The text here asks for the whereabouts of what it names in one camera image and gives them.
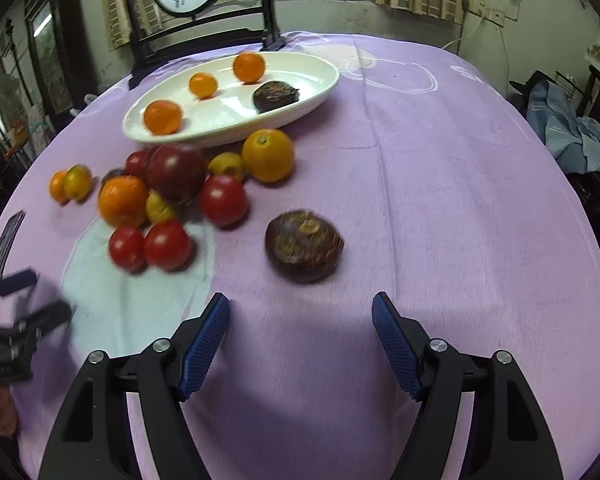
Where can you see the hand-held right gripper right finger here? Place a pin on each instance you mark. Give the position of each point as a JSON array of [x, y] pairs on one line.
[[395, 345]]

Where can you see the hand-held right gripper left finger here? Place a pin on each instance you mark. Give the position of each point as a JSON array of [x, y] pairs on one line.
[[205, 345]]

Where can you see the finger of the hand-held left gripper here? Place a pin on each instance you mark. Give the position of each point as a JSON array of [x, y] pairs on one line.
[[15, 281], [50, 316]]

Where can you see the red cherry tomato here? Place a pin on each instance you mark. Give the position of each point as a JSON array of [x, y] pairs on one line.
[[167, 246], [126, 248]]

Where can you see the small orange kumquat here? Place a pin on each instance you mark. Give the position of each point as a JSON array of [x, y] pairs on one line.
[[56, 187]]

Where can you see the yellow kumquat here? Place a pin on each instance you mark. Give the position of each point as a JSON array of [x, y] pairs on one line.
[[78, 181]]

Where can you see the rough-skinned orange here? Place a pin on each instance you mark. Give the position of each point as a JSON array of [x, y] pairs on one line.
[[122, 201]]

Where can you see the dark brown mangosteen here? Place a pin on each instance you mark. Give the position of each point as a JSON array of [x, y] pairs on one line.
[[276, 96], [304, 246]]

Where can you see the small dark purple fruit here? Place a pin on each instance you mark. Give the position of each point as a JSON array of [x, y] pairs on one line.
[[111, 175]]

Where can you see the small tan yellow fruit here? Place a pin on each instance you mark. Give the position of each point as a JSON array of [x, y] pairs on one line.
[[226, 165], [159, 208]]

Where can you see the small dark red plum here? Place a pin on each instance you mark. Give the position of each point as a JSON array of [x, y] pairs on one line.
[[136, 162]]

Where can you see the large dark red plum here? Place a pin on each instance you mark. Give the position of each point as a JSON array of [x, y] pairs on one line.
[[176, 172]]

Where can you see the large yellow orange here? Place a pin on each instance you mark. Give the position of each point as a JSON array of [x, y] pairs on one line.
[[268, 155]]

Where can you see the white oval plate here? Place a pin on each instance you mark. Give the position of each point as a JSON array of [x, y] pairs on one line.
[[220, 110]]

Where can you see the person's left hand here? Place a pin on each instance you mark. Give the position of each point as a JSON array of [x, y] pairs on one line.
[[2, 410]]

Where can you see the smartphone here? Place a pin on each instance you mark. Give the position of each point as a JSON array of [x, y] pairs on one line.
[[7, 240]]

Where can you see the purple tablecloth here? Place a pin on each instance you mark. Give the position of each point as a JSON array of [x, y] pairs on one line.
[[430, 185]]

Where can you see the dark wooden glass cabinet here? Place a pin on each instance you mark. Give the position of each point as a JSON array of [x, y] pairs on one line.
[[50, 60]]

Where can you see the small tangerine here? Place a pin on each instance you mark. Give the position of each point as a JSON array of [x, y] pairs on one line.
[[203, 85]]

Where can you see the blue clothes pile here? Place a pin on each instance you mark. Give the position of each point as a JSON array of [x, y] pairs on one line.
[[565, 125]]

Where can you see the black chair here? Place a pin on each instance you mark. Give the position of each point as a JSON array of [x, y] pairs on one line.
[[522, 87]]

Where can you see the wall socket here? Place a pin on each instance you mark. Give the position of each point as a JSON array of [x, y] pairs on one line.
[[485, 11]]

